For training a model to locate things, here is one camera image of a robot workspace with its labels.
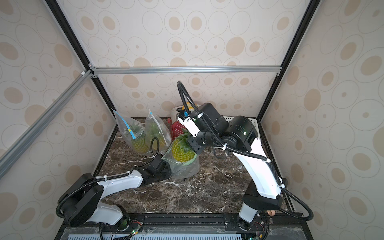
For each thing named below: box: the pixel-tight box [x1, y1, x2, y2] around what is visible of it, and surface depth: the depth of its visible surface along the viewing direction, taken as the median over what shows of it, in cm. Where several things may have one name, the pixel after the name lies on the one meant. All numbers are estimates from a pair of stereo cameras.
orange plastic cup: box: [267, 210, 276, 216], surface depth 72 cm
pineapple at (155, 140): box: [146, 122, 168, 153], surface depth 83 cm
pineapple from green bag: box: [172, 128, 197, 163], surface depth 64 cm
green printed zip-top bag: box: [161, 138, 200, 180], surface depth 68 cm
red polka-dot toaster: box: [170, 118, 186, 141], surface depth 99 cm
